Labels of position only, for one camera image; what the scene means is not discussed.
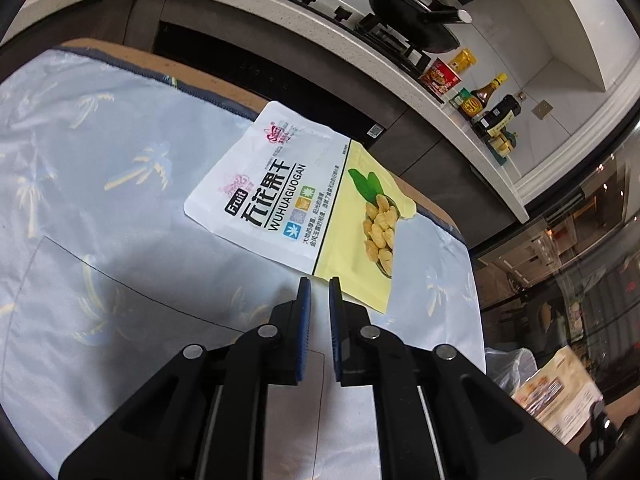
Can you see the red instant noodle cup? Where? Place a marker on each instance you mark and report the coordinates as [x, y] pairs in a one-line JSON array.
[[440, 77]]

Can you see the dark soy sauce bottle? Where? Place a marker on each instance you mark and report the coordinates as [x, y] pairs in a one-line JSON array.
[[497, 117]]

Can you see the pack of small jars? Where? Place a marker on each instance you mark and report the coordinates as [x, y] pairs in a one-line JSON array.
[[502, 145]]

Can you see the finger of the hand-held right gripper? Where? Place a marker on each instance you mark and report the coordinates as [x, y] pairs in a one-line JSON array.
[[597, 430]]

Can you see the yellow seasoning bag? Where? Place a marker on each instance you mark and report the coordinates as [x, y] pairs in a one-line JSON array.
[[462, 59]]

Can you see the small green jar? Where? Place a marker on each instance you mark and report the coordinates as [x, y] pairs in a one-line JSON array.
[[461, 98]]

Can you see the wall socket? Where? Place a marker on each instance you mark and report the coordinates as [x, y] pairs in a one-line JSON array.
[[542, 110]]

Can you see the trash bin with clear liner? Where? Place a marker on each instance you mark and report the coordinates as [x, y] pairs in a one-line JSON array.
[[505, 370]]

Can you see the light blue patterned tablecloth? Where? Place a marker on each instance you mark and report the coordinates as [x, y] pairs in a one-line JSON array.
[[100, 260]]

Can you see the built-in oven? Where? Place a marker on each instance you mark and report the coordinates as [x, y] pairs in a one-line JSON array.
[[300, 90]]

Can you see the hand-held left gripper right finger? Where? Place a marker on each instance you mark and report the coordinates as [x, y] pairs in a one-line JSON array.
[[336, 340]]

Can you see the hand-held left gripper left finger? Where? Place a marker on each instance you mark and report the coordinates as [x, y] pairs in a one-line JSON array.
[[302, 340]]

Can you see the black wok with lid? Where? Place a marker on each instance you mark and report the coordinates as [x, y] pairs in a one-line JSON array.
[[410, 15]]

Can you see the glass sliding door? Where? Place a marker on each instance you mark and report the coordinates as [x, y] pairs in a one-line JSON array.
[[575, 260]]

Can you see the yellow white dried fruit pouch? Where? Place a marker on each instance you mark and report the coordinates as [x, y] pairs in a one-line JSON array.
[[280, 185]]

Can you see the black gas stove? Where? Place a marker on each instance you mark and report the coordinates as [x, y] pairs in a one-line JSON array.
[[320, 5]]

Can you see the kraft paper snack pouch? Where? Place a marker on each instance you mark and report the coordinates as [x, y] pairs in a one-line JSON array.
[[555, 390]]

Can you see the wooden table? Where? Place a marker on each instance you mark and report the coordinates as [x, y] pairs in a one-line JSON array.
[[430, 210]]

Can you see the brown sauce bottle yellow cap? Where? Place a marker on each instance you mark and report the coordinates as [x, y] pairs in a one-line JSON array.
[[475, 102]]

